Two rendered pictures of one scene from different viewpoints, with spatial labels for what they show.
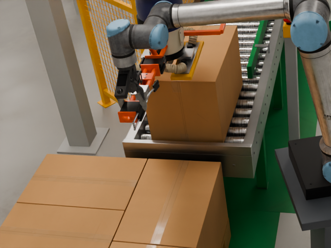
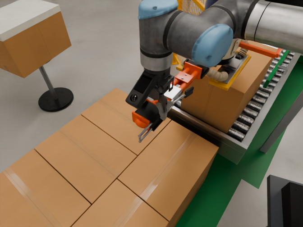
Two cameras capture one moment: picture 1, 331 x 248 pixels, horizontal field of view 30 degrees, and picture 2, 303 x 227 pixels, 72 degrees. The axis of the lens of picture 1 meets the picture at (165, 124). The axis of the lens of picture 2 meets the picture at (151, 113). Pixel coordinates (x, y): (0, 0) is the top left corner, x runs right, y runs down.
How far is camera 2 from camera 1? 177 cm
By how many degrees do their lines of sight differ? 19
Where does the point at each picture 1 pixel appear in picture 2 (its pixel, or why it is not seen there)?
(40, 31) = not seen: hidden behind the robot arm
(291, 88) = (293, 110)
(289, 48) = not seen: outside the picture
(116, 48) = (144, 40)
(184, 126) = (205, 110)
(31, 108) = (137, 50)
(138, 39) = (176, 38)
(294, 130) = (277, 133)
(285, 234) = (239, 197)
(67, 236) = (92, 158)
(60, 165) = (118, 98)
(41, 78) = not seen: hidden behind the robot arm
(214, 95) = (237, 102)
